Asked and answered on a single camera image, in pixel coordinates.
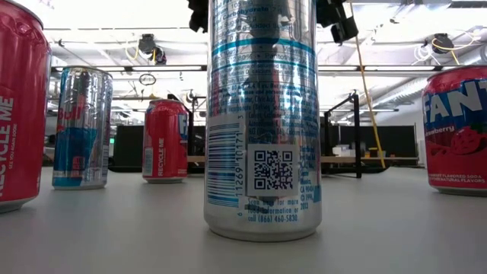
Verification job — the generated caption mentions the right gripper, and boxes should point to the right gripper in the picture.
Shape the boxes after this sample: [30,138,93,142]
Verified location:
[315,0,359,46]

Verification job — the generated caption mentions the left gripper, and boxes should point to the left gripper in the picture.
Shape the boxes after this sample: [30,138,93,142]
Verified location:
[187,0,209,34]

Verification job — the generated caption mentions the silver blue Red Bull can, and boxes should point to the silver blue Red Bull can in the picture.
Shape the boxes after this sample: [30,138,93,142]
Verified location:
[203,0,323,243]
[52,65,114,190]

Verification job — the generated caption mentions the red Fanta strawberry can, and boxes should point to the red Fanta strawberry can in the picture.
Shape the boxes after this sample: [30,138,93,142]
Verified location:
[0,0,53,214]
[421,64,487,197]
[142,98,190,184]

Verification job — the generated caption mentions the white boxes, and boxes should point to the white boxes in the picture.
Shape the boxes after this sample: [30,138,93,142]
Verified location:
[332,143,358,158]

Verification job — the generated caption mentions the black partition panel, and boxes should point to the black partition panel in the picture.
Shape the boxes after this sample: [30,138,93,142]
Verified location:
[109,124,206,173]
[323,123,419,167]

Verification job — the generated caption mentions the black ceiling cable reel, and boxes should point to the black ceiling cable reel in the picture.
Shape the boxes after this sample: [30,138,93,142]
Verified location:
[412,26,484,65]
[125,33,168,65]

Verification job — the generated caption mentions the yellow extension cable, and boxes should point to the yellow extension cable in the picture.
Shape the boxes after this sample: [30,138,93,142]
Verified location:
[348,0,387,170]

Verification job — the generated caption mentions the hanging black cable loop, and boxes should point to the hanging black cable loop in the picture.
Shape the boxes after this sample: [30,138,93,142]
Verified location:
[138,72,158,87]

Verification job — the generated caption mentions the silver ventilation duct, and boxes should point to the silver ventilation duct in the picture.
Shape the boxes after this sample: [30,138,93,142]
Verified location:
[374,75,431,111]

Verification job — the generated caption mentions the wooden shelf with black frame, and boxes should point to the wooden shelf with black frame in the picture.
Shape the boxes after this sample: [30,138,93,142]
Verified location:
[168,90,372,179]

